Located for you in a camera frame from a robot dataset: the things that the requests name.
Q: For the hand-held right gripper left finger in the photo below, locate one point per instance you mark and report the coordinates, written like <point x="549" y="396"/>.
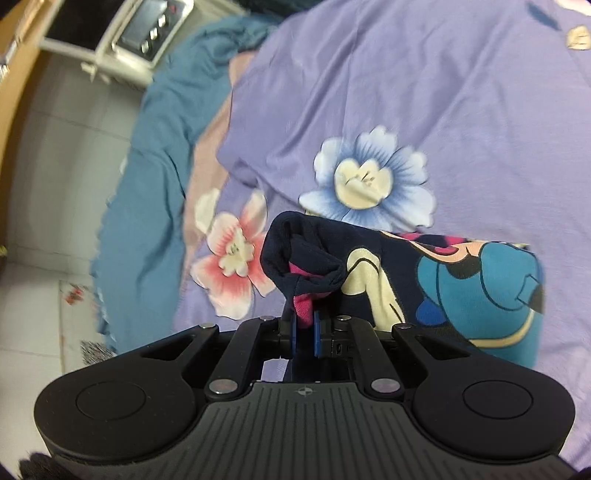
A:
<point x="292" y="337"/>

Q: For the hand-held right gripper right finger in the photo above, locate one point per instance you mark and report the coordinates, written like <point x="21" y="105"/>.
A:
<point x="318" y="334"/>

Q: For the navy cartoon print shirt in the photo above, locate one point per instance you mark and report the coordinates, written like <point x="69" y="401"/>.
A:
<point x="406" y="258"/>

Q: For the pale pink sheet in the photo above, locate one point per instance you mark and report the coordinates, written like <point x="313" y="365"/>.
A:
<point x="207" y="152"/>

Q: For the teal blanket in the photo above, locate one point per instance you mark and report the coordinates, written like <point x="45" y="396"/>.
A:
<point x="147" y="194"/>

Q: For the small patterned floor mat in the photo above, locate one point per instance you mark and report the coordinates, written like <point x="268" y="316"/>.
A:
<point x="78" y="318"/>

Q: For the purple floral bedsheet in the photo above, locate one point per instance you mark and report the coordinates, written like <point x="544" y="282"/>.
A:
<point x="392" y="83"/>

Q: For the white toaster oven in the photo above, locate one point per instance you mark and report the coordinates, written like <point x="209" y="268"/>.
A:
<point x="138" y="27"/>

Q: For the wooden furniture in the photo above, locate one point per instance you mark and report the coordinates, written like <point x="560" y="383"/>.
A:
<point x="18" y="83"/>

